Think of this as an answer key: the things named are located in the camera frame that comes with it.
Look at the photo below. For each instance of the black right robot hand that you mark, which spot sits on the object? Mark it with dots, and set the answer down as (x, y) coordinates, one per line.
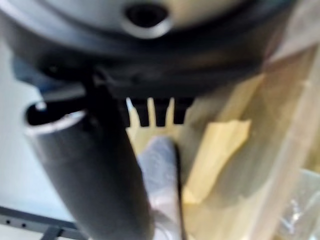
(105, 180)

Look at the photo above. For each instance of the clear plastic bag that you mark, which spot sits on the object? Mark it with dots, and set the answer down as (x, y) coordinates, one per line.
(303, 207)

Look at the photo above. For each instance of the grey metal rack frame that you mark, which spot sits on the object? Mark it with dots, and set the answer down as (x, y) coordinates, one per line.
(30, 222)

